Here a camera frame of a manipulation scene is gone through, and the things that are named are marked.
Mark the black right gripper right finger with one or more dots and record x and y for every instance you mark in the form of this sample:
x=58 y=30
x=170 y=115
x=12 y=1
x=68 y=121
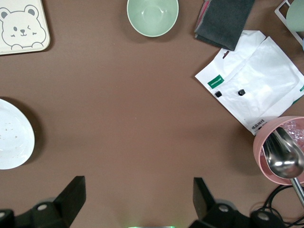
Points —
x=204 y=202

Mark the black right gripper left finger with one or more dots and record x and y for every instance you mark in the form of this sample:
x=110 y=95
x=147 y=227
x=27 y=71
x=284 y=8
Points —
x=71 y=199

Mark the white round plate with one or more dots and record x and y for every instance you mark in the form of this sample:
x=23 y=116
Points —
x=14 y=135

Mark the pink cup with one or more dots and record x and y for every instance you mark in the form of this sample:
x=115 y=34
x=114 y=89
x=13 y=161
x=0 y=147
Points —
x=259 y=147

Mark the metal spoon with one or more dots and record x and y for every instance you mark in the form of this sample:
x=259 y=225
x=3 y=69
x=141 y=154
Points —
x=282 y=164

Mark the small black clip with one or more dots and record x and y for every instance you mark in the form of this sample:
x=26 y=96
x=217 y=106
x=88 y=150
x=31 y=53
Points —
x=218 y=93
x=241 y=92

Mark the clear crystal pieces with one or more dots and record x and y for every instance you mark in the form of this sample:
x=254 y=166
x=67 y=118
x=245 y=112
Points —
x=295 y=130

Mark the white plastic bag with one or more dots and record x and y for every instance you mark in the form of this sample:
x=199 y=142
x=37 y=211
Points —
x=261 y=71

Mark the cream tray with bear print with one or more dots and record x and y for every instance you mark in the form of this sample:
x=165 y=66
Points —
x=23 y=42

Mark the dark grey cloth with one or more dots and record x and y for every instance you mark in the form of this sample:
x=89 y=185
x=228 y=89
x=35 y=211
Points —
x=223 y=21

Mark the pale green bowl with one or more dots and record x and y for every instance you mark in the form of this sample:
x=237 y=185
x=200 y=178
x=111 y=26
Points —
x=152 y=16

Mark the pink cloth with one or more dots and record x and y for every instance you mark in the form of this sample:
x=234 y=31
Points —
x=206 y=6

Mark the pale green cup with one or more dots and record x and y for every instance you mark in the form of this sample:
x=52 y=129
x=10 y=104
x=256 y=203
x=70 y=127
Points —
x=295 y=14

